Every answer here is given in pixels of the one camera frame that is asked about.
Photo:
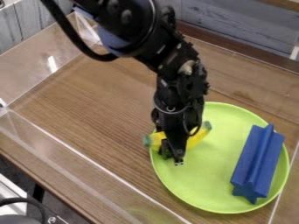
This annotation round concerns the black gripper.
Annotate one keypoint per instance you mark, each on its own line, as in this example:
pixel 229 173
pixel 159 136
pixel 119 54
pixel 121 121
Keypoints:
pixel 177 109

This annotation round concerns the yellow toy banana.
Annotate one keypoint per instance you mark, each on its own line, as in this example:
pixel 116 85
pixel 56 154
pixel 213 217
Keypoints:
pixel 152 141

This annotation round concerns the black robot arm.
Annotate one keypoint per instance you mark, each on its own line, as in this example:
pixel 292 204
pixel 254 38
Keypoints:
pixel 137 28

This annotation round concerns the green round plate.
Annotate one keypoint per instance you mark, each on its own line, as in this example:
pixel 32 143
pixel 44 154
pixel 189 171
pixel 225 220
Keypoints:
pixel 200 181

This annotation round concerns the blue star-shaped block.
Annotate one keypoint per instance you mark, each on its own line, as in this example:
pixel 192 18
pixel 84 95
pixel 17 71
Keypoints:
pixel 256 163

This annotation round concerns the clear acrylic barrier wall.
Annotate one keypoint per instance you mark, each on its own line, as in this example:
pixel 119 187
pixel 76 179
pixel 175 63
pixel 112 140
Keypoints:
pixel 84 184

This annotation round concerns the clear acrylic corner bracket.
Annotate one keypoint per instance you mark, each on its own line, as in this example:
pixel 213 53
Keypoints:
pixel 87 29

